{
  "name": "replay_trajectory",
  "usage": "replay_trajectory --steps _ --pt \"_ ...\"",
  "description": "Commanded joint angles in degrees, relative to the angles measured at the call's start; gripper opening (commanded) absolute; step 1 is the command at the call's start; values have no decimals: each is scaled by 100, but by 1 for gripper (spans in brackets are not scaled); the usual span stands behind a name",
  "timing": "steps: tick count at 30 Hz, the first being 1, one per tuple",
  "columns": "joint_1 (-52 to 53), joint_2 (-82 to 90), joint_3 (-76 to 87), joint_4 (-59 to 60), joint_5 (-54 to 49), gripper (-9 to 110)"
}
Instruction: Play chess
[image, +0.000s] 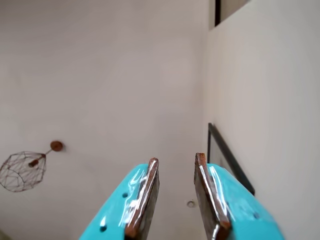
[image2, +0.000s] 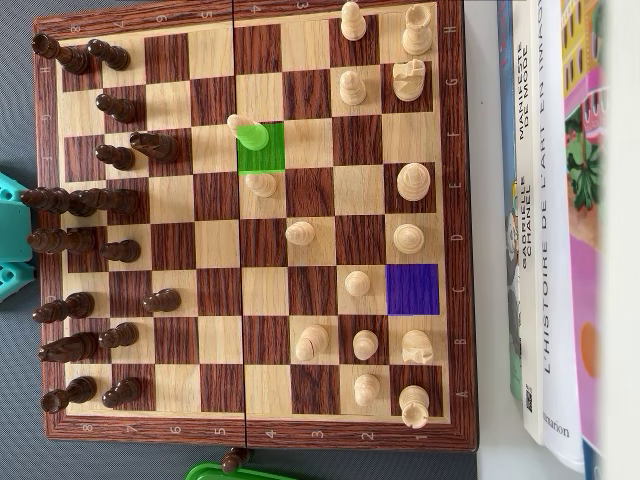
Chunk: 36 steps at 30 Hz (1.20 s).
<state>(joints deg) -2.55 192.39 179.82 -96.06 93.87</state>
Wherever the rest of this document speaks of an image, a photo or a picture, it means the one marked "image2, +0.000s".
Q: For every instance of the white wooden pawn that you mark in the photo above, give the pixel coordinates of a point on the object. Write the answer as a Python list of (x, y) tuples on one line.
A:
[(352, 90), (357, 283), (300, 233), (365, 344), (352, 22), (262, 185), (366, 389)]

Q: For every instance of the white wooden queen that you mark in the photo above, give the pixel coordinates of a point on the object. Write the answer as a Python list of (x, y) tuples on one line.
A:
[(408, 238)]

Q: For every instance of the wooden chessboard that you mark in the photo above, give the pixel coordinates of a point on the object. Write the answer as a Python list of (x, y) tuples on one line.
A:
[(217, 245)]

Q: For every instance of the white wooden king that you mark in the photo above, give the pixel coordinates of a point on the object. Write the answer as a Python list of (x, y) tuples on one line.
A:
[(413, 182)]

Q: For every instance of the white wooden knight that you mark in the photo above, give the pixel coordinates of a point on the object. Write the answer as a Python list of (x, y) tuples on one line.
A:
[(416, 345), (409, 82)]

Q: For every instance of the white wooden rook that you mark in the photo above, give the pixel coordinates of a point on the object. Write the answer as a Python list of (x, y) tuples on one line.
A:
[(414, 405), (417, 35)]

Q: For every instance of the dark wooden knight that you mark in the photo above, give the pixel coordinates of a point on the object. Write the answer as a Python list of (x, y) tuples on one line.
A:
[(155, 146), (70, 347)]

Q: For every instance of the blue illustrated book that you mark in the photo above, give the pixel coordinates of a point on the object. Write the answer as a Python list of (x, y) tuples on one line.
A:
[(506, 150)]

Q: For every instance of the white Gabrielle Chanel book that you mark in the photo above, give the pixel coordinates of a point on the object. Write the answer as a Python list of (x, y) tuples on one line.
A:
[(530, 300)]

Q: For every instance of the white art history book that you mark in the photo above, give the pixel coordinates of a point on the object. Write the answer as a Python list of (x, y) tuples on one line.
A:
[(560, 300)]

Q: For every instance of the green plastic container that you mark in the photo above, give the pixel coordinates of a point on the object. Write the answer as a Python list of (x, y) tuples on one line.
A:
[(215, 474)]

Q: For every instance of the dark wooden queen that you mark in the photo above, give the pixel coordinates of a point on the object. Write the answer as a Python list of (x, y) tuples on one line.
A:
[(55, 241)]

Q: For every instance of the pink colourful book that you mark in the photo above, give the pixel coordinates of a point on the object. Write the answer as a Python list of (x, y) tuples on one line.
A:
[(585, 275)]

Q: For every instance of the dark wooden rook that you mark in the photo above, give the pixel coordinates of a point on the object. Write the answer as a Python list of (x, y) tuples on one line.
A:
[(65, 56), (70, 394)]

